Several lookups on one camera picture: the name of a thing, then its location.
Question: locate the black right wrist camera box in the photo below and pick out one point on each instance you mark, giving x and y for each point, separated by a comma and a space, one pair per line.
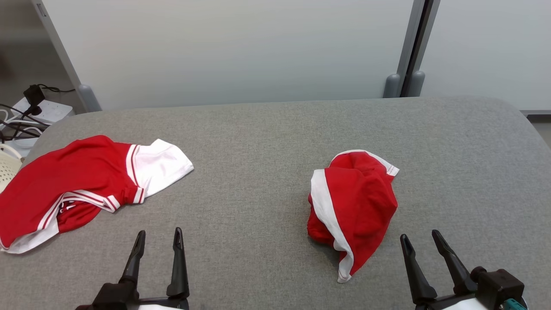
499, 284

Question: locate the red Bulls jersey white sleeves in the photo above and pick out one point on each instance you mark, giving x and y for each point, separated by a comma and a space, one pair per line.
64, 172

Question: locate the red shorts white stripe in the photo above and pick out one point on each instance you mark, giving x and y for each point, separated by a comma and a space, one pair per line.
366, 202

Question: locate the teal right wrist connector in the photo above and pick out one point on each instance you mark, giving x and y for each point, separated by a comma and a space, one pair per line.
514, 305

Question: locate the black plug adapter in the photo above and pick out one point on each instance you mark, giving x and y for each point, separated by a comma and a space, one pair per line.
33, 97

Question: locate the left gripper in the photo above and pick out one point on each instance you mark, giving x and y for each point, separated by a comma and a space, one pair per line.
116, 299

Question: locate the grey partition post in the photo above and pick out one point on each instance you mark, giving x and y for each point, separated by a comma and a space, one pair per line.
391, 86
59, 43
416, 84

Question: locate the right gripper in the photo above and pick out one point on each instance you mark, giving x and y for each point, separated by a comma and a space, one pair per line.
447, 303

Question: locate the white laundry basket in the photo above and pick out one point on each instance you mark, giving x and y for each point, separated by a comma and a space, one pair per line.
8, 168

